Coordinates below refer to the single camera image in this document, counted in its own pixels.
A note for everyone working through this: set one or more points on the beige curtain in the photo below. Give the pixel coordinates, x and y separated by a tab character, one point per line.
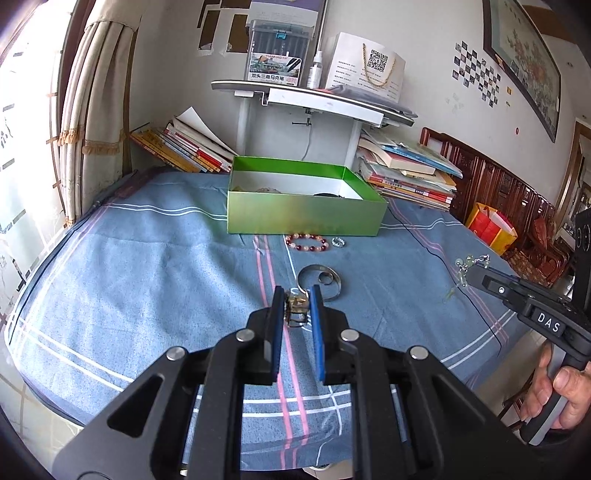
97	115

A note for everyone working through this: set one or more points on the clear marker pen box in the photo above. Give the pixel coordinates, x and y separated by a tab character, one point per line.
274	55

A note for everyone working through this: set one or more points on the blue striped blanket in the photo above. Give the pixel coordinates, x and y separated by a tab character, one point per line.
161	277

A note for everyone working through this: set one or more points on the wall photo collage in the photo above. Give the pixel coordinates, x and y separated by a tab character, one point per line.
478	74

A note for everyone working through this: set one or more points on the white paper bag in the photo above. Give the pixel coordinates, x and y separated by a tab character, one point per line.
346	64

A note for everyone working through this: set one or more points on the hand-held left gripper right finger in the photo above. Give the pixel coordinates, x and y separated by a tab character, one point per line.
317	337

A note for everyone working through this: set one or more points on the flat stack of books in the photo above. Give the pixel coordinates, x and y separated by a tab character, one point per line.
411	180

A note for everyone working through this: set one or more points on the grey vertical pole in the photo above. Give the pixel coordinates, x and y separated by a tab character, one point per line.
322	27

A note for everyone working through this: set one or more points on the green cardboard box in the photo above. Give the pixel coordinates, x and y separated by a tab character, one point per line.
300	212

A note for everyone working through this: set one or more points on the red yellow shopping bag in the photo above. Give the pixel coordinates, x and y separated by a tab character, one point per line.
489	230

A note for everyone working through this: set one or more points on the framed floral picture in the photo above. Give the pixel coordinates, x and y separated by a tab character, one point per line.
531	60

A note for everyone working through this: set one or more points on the silver metal bangle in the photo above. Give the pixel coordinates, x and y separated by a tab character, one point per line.
338	287

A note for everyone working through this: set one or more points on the grey flat folder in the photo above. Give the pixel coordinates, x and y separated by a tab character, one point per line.
369	98

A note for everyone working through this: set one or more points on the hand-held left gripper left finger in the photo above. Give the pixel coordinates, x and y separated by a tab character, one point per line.
276	332

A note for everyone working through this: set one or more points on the person's right hand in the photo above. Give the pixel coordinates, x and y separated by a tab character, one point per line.
577	392

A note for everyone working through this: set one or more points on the small white desk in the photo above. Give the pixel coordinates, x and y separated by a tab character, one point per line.
300	97

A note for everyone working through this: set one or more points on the white spray bottle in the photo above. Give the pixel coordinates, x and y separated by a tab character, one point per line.
314	74

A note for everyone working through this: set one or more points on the frosted glass window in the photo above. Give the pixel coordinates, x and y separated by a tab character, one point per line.
27	115

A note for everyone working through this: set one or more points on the dark wall stickers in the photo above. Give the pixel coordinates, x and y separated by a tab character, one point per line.
210	27

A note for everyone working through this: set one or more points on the carved wooden bench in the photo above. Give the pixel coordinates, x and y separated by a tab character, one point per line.
489	180

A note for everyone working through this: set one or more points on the wooden armchair patterned cushion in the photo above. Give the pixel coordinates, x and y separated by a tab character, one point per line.
540	258

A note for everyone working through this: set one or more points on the leaning pile of books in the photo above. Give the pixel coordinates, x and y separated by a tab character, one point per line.
194	147

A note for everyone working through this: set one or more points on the black wrist watch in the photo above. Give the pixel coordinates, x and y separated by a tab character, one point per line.
328	194

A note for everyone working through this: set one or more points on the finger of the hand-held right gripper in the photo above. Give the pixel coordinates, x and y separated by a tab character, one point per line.
540	288
501	288

